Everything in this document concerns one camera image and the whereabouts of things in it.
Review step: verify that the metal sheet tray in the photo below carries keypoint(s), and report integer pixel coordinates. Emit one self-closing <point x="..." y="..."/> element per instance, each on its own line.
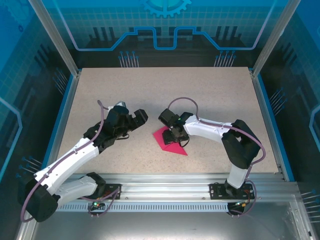
<point x="162" y="225"/>

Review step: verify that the right base LED connector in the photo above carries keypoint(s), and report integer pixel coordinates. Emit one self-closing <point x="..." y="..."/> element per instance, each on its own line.
<point x="242" y="203"/>

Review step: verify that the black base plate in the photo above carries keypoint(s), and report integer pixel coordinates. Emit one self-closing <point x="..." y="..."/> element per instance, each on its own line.
<point x="113" y="188"/>
<point x="215" y="191"/>

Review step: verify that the magenta cloth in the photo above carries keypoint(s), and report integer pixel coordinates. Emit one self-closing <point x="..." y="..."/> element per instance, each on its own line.
<point x="175" y="150"/>

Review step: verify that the left blue-edged side rail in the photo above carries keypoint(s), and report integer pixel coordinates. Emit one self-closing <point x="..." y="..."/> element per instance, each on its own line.
<point x="62" y="125"/>

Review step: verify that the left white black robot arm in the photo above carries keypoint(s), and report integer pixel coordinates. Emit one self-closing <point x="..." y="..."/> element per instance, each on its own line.
<point x="72" y="160"/>

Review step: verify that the aluminium mounting rail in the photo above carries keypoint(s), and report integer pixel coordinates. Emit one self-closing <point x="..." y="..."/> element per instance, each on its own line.
<point x="162" y="185"/>

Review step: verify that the aluminium frame post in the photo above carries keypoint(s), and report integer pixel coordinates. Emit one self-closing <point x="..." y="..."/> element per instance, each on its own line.
<point x="57" y="37"/>
<point x="271" y="37"/>

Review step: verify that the right blue-edged side rail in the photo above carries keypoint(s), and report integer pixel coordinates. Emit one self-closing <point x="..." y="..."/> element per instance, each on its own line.
<point x="268" y="125"/>

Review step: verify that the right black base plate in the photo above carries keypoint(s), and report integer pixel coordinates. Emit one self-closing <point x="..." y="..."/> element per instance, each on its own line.
<point x="215" y="191"/>

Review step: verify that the left base LED connector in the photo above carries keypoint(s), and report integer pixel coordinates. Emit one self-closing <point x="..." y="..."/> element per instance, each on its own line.
<point x="96" y="203"/>

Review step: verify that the blue-edged side rail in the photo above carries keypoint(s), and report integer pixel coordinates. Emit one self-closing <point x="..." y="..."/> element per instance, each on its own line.
<point x="268" y="125"/>
<point x="62" y="125"/>

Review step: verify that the left aluminium frame post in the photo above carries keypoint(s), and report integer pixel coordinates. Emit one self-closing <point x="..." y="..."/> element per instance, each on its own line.
<point x="57" y="37"/>

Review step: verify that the right aluminium frame post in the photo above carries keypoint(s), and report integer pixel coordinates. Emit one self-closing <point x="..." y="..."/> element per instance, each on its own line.
<point x="271" y="37"/>

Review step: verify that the base led connector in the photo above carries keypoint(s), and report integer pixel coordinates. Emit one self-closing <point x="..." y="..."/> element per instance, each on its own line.
<point x="96" y="203"/>
<point x="242" y="203"/>

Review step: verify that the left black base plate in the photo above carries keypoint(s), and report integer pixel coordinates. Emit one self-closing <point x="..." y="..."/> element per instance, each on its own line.
<point x="113" y="188"/>

